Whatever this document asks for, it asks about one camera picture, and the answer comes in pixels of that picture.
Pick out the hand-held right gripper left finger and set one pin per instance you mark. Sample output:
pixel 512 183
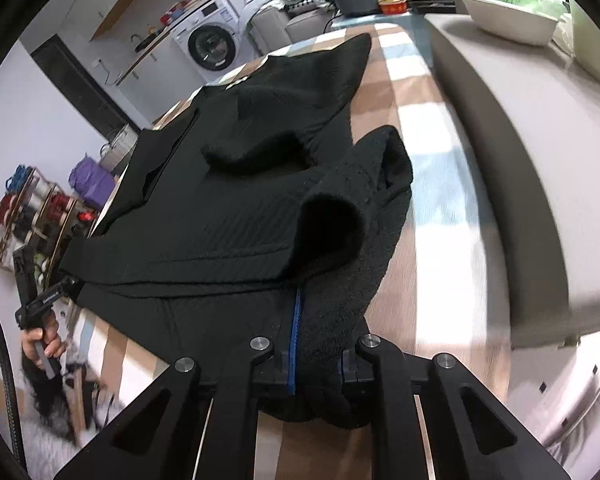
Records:
pixel 295 340

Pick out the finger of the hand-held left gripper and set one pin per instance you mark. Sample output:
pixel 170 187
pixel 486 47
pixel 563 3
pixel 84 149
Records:
pixel 74 287

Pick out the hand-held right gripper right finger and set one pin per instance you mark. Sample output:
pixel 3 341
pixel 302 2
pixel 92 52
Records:
pixel 360 367

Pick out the black knit sweater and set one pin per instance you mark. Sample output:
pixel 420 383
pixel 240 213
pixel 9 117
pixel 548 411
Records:
pixel 230 220

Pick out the person's left forearm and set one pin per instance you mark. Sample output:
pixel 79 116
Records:
pixel 47 400

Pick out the person's left hand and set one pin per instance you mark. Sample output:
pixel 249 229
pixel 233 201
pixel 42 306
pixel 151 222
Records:
pixel 57 345

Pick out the wooden shoe rack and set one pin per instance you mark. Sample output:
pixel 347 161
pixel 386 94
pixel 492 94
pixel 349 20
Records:
pixel 40 225

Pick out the purple bag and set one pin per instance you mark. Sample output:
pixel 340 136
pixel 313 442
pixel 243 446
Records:
pixel 92 182

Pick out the checked blanket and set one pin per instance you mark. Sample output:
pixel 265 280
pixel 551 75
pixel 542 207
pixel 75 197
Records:
pixel 430 260

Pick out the woven basket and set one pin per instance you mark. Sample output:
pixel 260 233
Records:
pixel 120 152

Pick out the grey fluffy rug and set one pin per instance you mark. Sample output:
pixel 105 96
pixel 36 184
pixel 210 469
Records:
pixel 45 455

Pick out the black door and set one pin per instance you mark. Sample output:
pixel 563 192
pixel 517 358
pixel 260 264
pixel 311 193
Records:
pixel 80 85

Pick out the kitchen counter cabinet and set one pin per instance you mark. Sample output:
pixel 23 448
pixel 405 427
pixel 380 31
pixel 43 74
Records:
pixel 160 75

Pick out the black faucet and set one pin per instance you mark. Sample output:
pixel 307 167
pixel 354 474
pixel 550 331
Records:
pixel 139 40

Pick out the grey cabinet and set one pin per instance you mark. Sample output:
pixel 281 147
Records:
pixel 555 185

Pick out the white washing machine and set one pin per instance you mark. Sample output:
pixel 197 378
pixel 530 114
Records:
pixel 210 45

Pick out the red basin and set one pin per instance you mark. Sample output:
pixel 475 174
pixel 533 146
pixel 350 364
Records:
pixel 174 14

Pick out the grey sofa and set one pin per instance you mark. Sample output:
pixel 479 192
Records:
pixel 300 30

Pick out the glass coffee table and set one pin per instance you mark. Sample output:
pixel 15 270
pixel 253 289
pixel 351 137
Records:
pixel 360 21

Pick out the light blue cloth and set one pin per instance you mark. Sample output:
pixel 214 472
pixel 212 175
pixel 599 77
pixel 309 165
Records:
pixel 260 10

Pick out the houndstooth cushion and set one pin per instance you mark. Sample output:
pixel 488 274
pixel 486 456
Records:
pixel 307 2

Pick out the red bowl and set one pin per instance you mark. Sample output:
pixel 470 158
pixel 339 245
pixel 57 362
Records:
pixel 393 6

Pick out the black tray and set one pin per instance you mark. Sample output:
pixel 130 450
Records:
pixel 432 6

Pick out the white bowl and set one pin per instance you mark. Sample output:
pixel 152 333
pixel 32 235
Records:
pixel 510 22

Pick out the white cylindrical container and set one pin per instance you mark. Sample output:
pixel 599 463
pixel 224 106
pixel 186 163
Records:
pixel 597 50

